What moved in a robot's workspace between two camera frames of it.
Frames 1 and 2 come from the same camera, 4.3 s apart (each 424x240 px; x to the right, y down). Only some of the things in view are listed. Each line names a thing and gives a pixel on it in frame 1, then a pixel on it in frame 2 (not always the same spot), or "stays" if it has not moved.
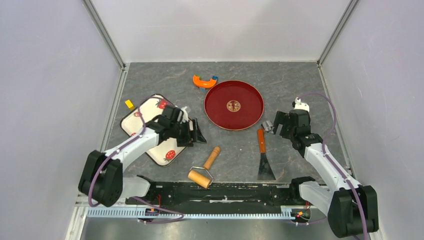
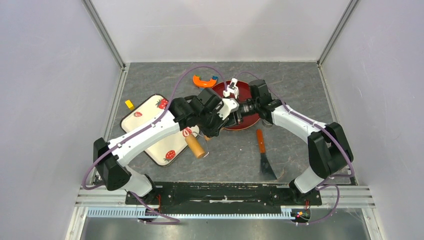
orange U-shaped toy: [203, 83] stays
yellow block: [130, 105] stays
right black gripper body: [291, 132] -> [248, 108]
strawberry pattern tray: [134, 123] stays
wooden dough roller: [200, 175] -> [198, 151]
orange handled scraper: [265, 172] stays
